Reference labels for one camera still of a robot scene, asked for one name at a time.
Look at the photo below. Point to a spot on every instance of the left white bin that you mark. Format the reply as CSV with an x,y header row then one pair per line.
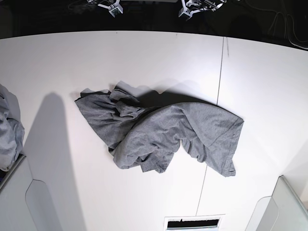
x,y
26,203

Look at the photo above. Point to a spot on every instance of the right white bin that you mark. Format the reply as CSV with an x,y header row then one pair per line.
x,y
283,211

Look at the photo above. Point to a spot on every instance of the white bin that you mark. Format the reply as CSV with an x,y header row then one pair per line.
x,y
283,211
26,203

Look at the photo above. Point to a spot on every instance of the grey t-shirt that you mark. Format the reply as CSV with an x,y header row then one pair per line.
x,y
146,130

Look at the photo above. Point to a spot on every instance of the grey cloth pile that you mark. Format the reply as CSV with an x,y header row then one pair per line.
x,y
11,129

